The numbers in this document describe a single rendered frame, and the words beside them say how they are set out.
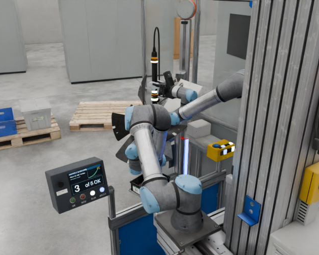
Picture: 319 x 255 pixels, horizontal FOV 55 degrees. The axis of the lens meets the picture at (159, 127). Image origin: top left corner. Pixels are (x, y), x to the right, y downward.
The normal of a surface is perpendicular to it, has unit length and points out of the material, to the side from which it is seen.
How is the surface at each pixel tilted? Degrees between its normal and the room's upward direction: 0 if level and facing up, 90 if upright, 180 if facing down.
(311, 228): 0
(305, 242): 0
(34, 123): 96
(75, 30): 90
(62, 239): 0
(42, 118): 95
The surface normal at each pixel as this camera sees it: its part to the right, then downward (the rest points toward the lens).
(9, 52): 0.33, 0.39
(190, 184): 0.12, -0.92
